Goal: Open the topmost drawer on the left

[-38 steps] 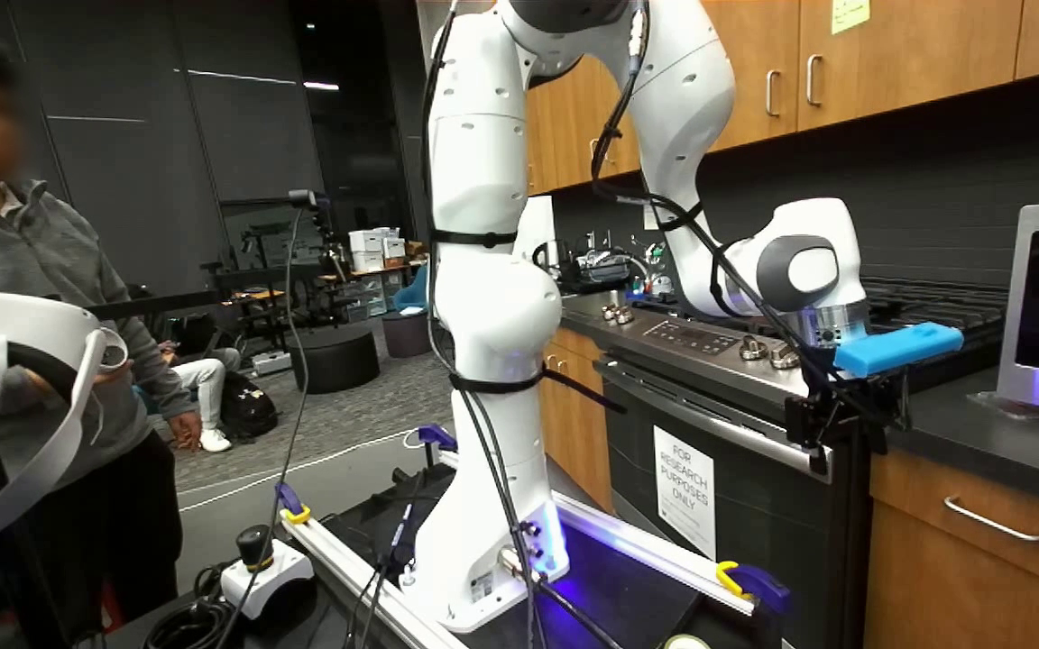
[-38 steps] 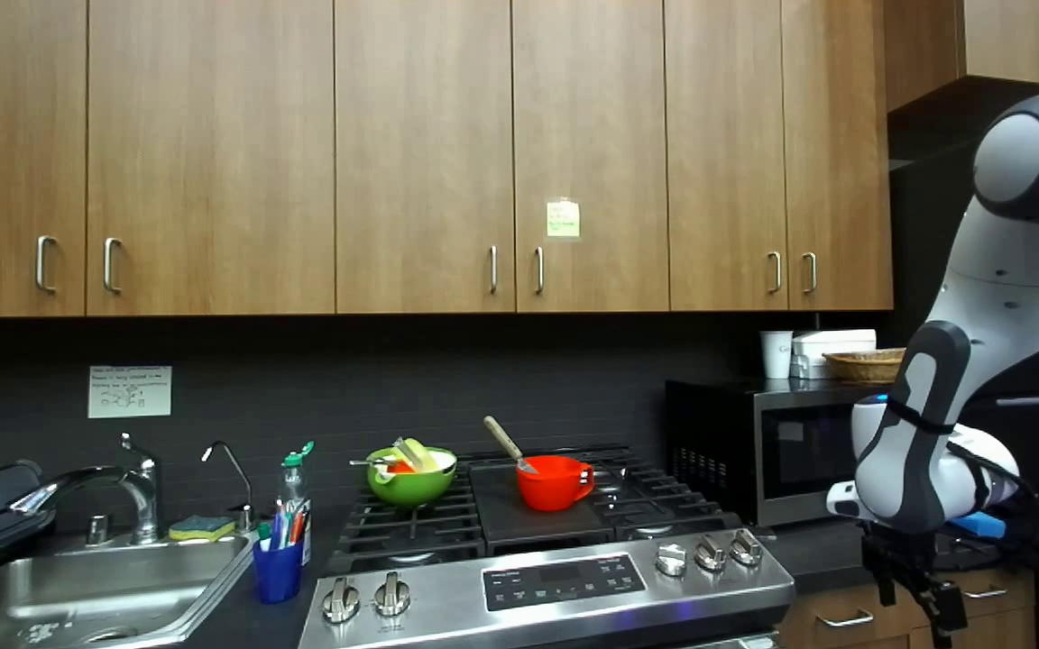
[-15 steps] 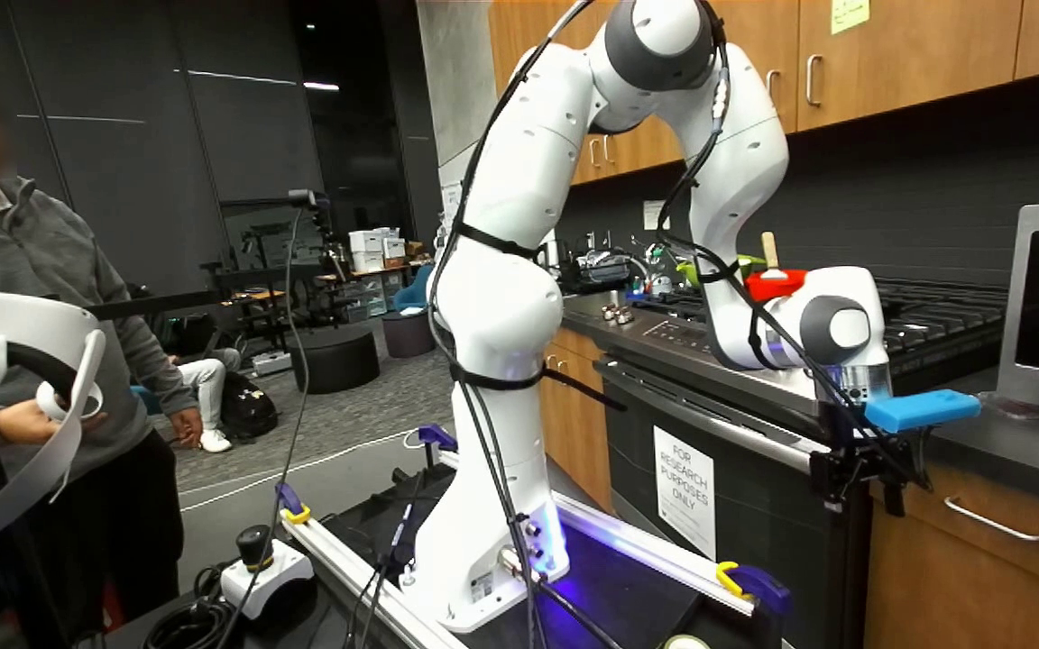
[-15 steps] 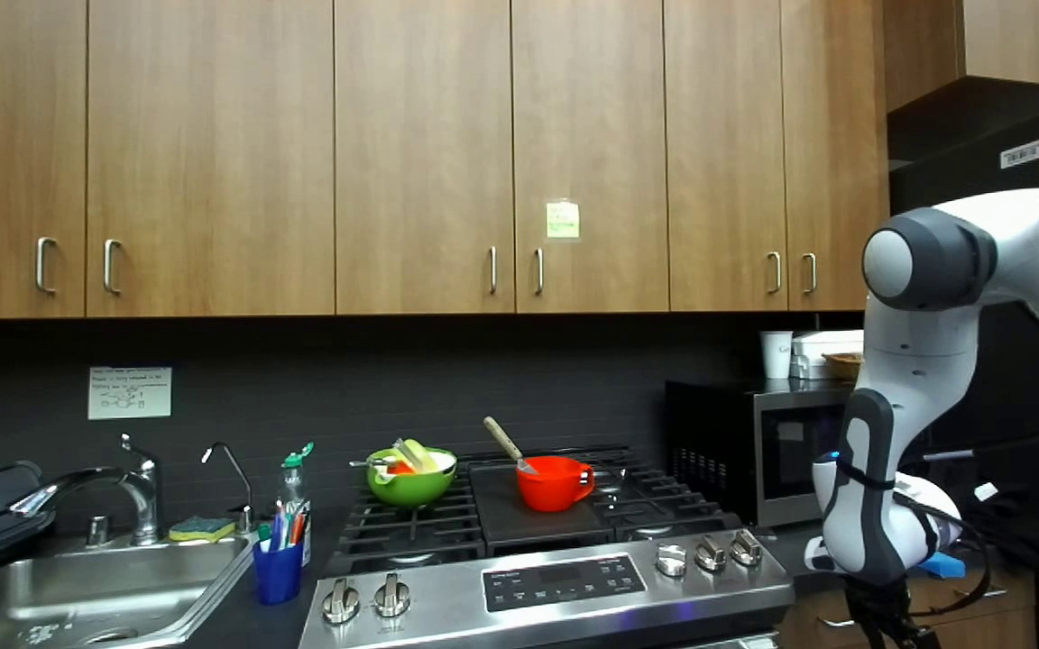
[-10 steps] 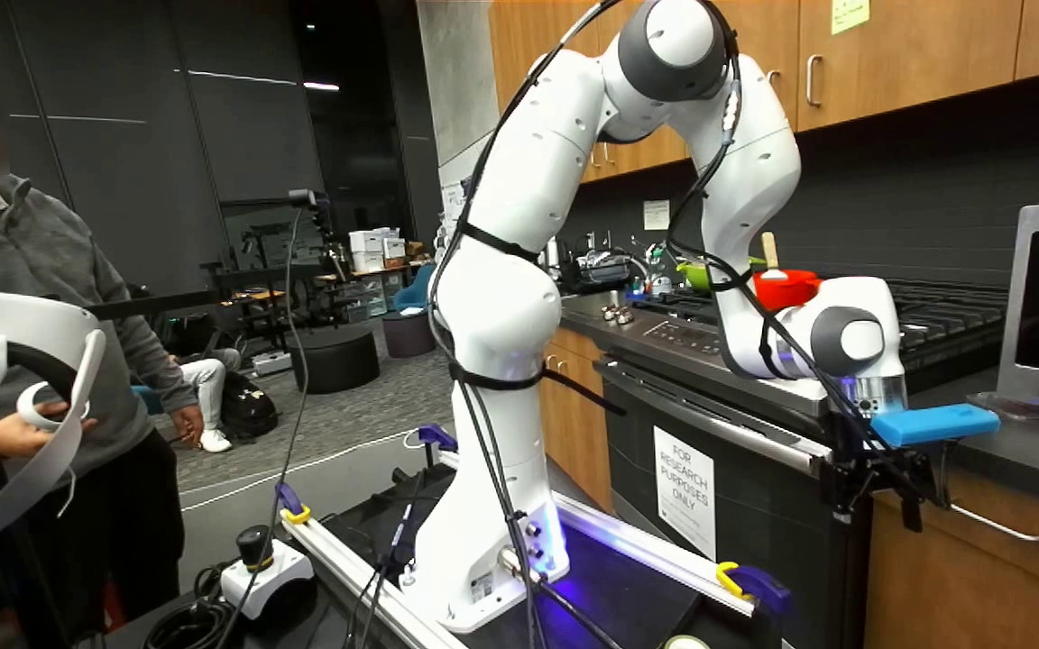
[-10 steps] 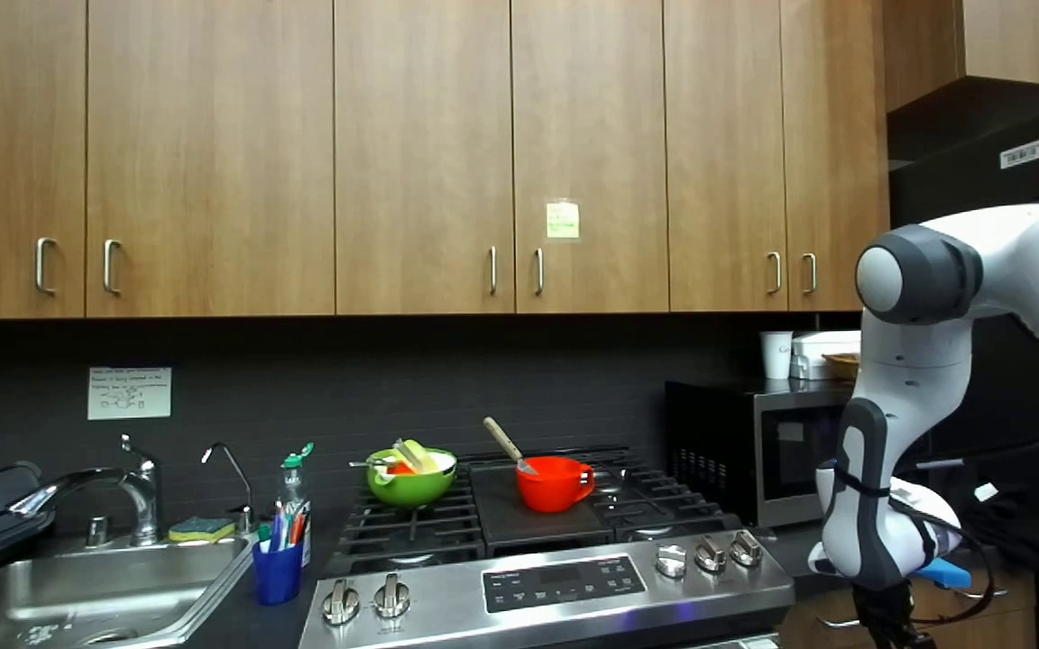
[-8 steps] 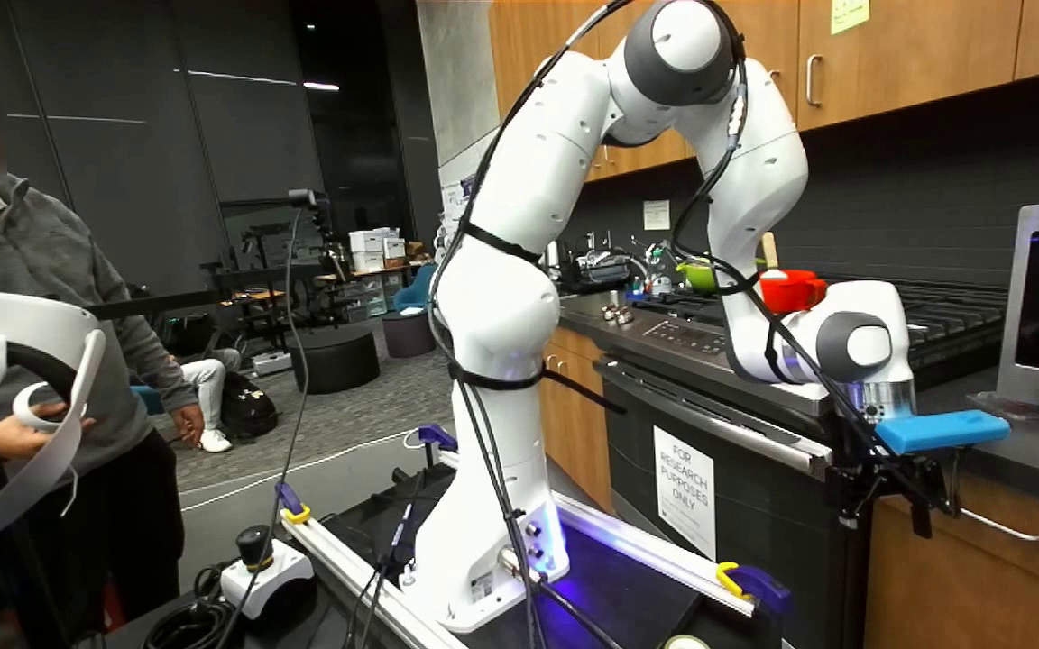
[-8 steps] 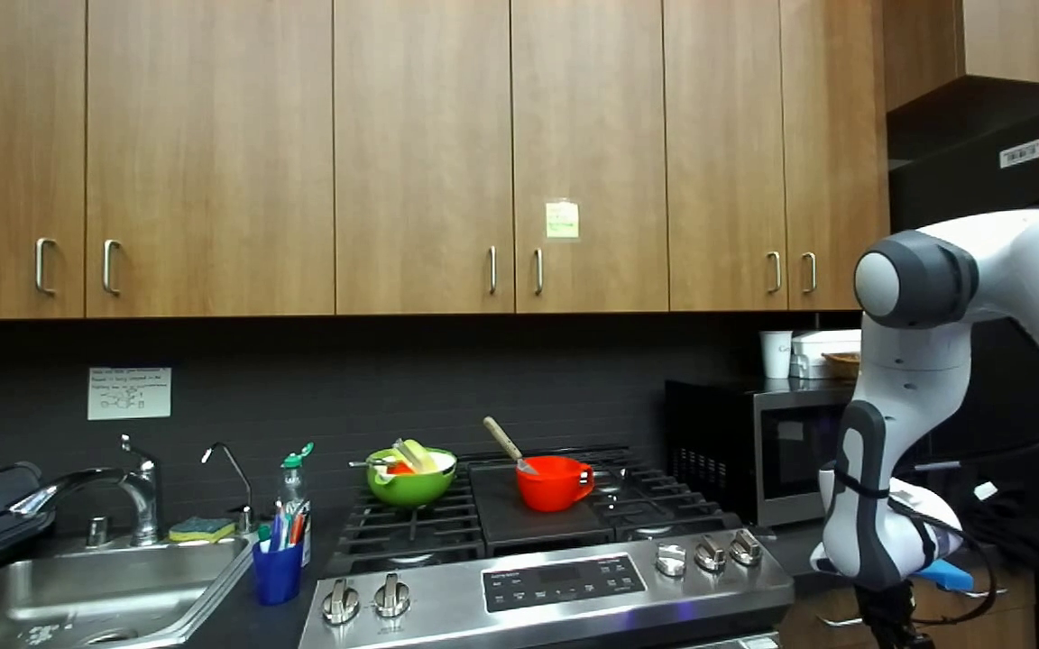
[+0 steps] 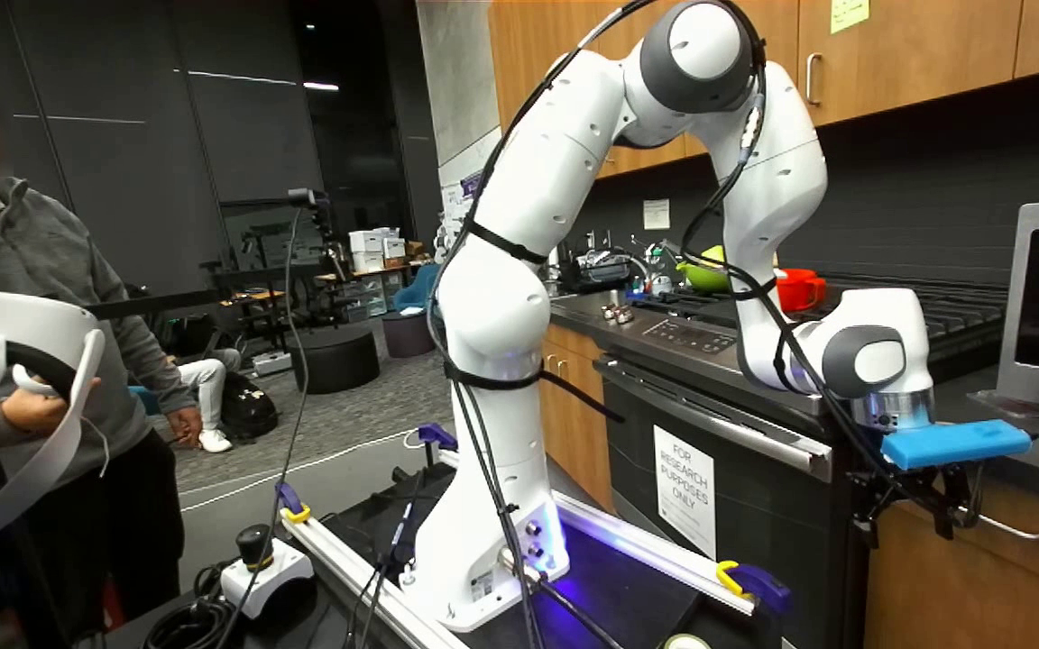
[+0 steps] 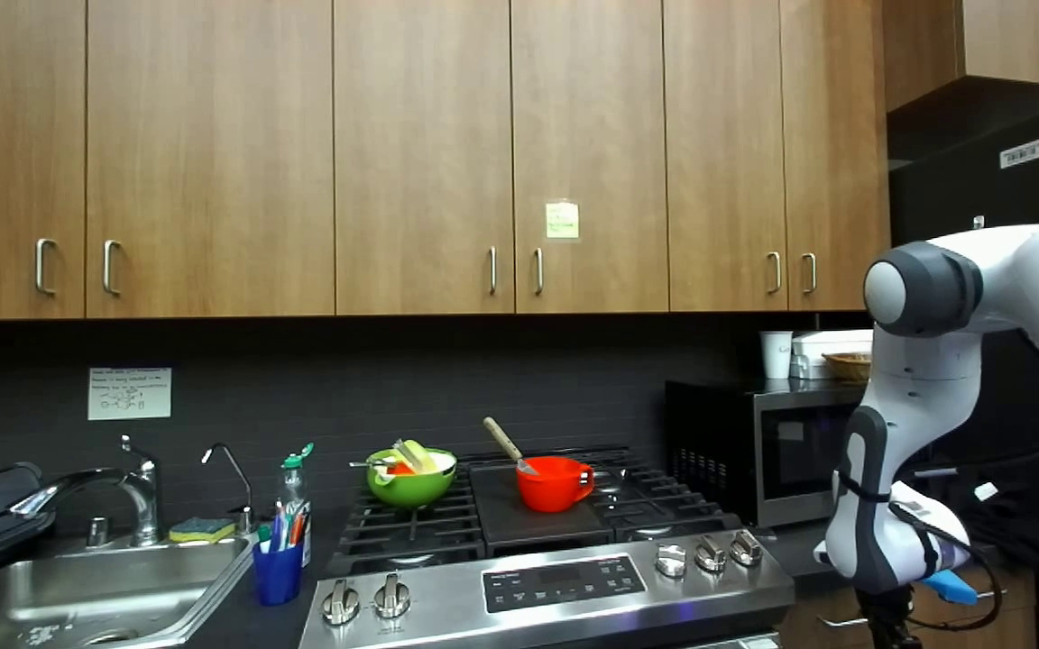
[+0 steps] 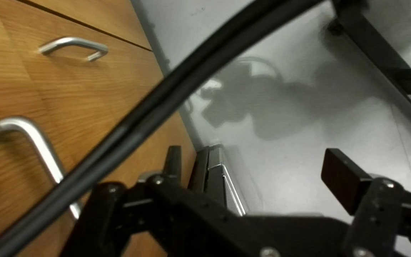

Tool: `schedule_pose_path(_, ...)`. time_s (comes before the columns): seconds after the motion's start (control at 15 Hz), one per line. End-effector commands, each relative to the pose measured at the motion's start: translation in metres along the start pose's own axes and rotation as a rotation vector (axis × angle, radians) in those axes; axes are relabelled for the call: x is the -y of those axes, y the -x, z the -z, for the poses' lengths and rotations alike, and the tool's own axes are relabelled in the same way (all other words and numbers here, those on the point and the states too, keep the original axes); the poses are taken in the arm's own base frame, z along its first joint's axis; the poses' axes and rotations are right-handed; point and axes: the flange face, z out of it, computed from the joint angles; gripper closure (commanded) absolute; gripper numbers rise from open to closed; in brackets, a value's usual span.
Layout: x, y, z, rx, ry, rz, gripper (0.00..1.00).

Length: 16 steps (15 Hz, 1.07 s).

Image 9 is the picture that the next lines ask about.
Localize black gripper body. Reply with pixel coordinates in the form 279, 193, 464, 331
856, 459, 951, 516

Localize stainless steel gas stove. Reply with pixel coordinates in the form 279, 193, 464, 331
549, 283, 1009, 649

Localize blue yellow bar clamp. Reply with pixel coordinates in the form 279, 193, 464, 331
413, 420, 464, 470
706, 553, 793, 621
274, 481, 321, 535

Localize white paper sign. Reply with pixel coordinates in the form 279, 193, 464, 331
650, 422, 720, 568

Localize black robot cart aluminium rails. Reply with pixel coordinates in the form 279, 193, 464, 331
279, 463, 793, 649

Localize red pot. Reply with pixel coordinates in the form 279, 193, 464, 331
773, 265, 838, 325

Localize green bowl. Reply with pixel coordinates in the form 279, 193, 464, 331
673, 256, 736, 295

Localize chrome kitchen faucet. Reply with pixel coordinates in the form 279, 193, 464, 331
588, 247, 653, 298

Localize yellow sticky note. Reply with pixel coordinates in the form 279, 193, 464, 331
830, 0, 876, 39

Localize teal chair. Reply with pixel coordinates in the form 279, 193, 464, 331
386, 256, 448, 321

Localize black round ottoman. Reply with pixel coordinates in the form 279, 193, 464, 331
294, 318, 386, 396

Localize white cardboard box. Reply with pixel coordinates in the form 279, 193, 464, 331
343, 225, 410, 283

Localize white device with black knob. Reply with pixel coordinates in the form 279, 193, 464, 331
213, 522, 321, 633

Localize black bag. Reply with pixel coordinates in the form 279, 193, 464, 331
221, 369, 286, 449

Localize black desk with equipment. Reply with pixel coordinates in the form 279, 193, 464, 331
197, 214, 425, 366

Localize thin black stand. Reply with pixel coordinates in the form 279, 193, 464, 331
267, 189, 321, 499

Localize ceiling light strip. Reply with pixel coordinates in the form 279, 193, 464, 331
181, 66, 343, 96

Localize person in grey hoodie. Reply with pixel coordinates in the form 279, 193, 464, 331
0, 30, 207, 649

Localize white wall outlet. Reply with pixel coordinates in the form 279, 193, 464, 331
637, 194, 679, 234

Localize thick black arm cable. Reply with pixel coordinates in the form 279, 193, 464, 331
423, 0, 910, 649

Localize coiled black cable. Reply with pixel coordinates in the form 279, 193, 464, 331
136, 564, 234, 649

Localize white curved plastic frame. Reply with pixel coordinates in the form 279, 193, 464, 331
0, 285, 109, 571

